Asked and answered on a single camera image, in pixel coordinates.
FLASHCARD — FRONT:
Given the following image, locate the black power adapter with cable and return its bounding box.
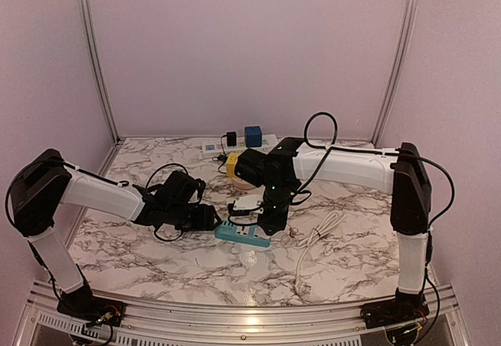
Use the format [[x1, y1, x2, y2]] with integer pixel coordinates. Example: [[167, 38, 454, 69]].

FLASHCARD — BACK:
[[212, 131, 237, 164]]

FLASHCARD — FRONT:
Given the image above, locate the left aluminium frame post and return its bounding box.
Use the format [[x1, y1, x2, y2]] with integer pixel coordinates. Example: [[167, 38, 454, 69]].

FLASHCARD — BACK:
[[78, 0, 121, 145]]

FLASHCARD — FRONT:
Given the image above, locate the aluminium front rail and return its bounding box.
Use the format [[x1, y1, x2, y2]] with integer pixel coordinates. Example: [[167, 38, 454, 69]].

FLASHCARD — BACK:
[[11, 279, 470, 346]]

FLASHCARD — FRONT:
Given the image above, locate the white teal strip cable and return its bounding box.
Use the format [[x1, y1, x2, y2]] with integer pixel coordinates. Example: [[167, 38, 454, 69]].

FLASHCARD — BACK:
[[292, 211, 346, 298]]

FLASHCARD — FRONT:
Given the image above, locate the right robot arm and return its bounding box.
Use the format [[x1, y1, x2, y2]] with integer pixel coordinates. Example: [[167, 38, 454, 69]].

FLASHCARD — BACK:
[[234, 131, 456, 321]]

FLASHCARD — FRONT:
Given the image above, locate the aluminium frame post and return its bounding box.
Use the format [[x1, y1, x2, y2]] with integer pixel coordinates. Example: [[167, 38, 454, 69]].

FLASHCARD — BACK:
[[78, 0, 121, 145], [371, 0, 418, 146]]

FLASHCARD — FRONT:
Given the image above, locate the pink round power socket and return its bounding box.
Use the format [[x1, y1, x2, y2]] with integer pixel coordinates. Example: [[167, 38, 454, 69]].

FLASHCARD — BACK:
[[231, 177, 255, 191]]

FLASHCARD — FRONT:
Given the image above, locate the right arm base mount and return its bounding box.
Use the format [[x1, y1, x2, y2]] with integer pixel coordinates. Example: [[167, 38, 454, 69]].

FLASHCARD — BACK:
[[360, 290, 430, 329]]

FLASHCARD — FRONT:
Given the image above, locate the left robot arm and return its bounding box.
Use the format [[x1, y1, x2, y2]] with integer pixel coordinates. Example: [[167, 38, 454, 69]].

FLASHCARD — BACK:
[[5, 149, 222, 319]]

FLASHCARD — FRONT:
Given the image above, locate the teal power strip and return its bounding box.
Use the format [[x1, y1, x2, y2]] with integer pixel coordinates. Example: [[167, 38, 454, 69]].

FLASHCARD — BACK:
[[214, 220, 271, 248]]

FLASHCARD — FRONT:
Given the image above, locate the yellow cube power socket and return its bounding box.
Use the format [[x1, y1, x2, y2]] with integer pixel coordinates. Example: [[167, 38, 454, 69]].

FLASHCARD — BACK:
[[225, 152, 240, 178]]

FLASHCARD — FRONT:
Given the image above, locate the white multicolour power strip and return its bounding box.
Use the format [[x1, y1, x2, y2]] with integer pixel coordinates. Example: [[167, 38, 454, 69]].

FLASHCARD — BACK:
[[201, 134, 279, 158]]

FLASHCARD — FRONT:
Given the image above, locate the blue cube power socket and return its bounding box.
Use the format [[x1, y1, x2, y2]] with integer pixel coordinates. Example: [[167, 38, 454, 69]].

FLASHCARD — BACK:
[[244, 126, 262, 148]]

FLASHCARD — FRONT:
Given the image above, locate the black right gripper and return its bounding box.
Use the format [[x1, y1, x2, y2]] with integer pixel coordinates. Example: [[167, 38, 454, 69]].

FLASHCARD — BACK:
[[257, 181, 294, 234]]

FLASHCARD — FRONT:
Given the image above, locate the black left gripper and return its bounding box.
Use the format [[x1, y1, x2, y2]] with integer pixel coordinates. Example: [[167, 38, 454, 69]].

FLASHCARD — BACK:
[[166, 204, 222, 232]]

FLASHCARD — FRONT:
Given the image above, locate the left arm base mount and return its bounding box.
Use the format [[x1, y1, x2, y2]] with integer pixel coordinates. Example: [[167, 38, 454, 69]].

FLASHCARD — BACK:
[[52, 265, 125, 326]]

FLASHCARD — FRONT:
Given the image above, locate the right aluminium frame post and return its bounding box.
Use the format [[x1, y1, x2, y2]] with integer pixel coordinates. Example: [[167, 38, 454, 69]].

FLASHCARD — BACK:
[[371, 0, 418, 146]]

